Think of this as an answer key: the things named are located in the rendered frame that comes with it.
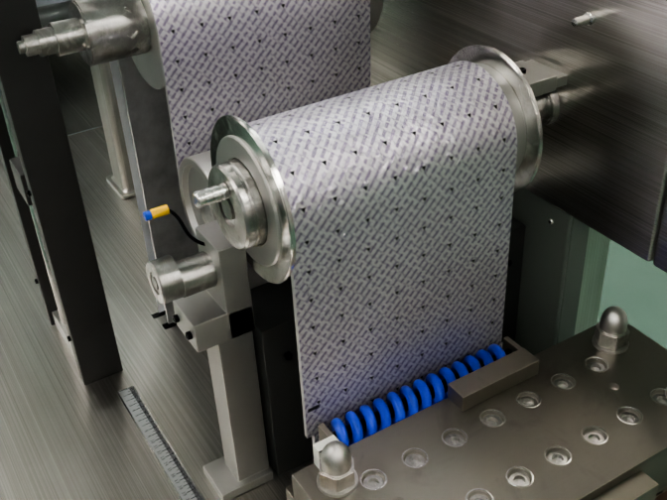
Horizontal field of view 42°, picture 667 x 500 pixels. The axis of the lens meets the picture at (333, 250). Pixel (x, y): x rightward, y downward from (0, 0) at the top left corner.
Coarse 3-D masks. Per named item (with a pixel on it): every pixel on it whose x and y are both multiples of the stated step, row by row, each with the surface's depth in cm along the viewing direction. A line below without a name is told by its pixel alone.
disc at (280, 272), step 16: (224, 128) 72; (240, 128) 69; (256, 144) 68; (272, 160) 67; (272, 176) 67; (272, 192) 68; (288, 208) 67; (288, 224) 67; (288, 240) 68; (288, 256) 69; (256, 272) 77; (272, 272) 74; (288, 272) 71
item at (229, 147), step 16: (480, 64) 81; (496, 80) 79; (512, 96) 78; (512, 112) 78; (224, 144) 73; (240, 144) 70; (224, 160) 74; (240, 160) 71; (256, 160) 68; (256, 176) 69; (272, 208) 68; (272, 224) 69; (272, 240) 71; (256, 256) 75; (272, 256) 72
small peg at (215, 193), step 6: (216, 186) 70; (222, 186) 70; (198, 192) 69; (204, 192) 70; (210, 192) 70; (216, 192) 70; (222, 192) 70; (228, 192) 70; (198, 198) 69; (204, 198) 69; (210, 198) 70; (216, 198) 70; (222, 198) 70; (228, 198) 71; (198, 204) 69; (204, 204) 70
